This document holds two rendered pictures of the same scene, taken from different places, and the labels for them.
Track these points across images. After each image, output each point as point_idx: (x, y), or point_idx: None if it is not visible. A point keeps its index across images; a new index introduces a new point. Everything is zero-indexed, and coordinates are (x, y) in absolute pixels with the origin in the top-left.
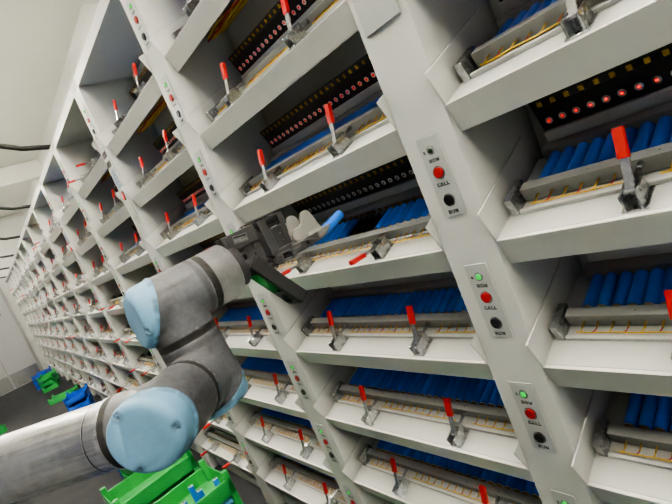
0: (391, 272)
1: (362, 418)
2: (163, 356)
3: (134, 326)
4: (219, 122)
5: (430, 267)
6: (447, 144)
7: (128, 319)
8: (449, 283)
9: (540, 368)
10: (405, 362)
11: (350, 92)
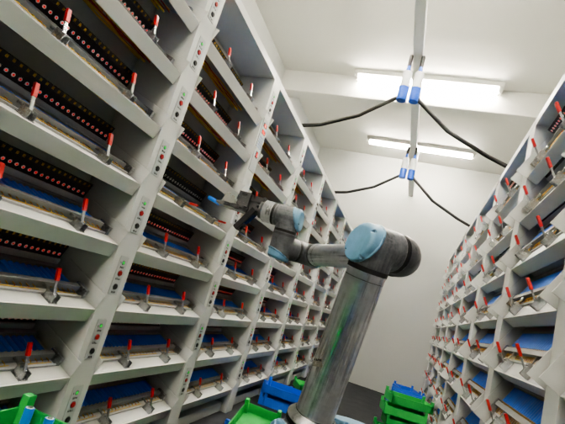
0: (209, 230)
1: (147, 306)
2: (295, 235)
3: (300, 222)
4: (206, 107)
5: (218, 235)
6: None
7: (300, 218)
8: (176, 242)
9: (221, 277)
10: (192, 270)
11: (196, 146)
